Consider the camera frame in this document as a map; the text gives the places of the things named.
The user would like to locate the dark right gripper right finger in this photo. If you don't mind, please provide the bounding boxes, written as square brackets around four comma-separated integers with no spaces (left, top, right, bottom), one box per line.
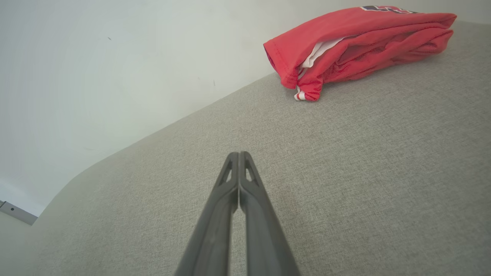
[239,151,302,276]

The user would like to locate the red shorts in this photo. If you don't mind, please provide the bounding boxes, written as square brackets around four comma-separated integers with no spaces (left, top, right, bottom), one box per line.
[295,27,454,101]

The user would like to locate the grey metal frame bar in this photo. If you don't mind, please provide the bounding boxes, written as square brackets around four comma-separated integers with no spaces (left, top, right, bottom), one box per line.
[0,199,39,226]

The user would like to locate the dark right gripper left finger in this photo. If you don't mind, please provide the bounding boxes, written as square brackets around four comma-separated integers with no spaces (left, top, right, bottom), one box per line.
[175,152,240,276]

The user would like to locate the red white striped jersey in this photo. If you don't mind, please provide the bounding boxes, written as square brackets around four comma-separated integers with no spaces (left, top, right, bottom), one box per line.
[263,5,458,89]

